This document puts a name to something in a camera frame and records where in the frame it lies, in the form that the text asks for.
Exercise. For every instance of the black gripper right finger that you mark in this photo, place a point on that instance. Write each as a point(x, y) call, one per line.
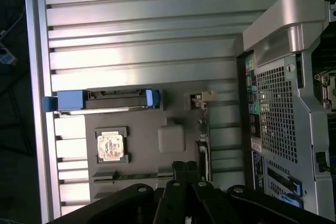
point(236, 203)

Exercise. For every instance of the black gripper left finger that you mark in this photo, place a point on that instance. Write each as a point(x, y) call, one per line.
point(136, 195)

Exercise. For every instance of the green RAM stick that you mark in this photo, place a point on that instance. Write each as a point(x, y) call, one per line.
point(136, 177)

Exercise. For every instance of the CPU chip with gold contacts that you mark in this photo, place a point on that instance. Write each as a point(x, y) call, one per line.
point(110, 147)

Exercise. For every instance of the grey parts rack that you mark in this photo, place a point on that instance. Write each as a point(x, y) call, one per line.
point(147, 119)

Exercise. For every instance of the grey open PC case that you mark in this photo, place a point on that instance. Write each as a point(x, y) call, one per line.
point(278, 119)

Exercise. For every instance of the disk drive with blue carrier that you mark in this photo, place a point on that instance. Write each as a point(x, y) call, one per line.
point(71, 100)

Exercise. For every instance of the CPU socket on motherboard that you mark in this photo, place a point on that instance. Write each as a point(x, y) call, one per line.
point(328, 90)

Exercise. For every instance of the graphics card with metal bracket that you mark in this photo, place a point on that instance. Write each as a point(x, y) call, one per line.
point(203, 129)

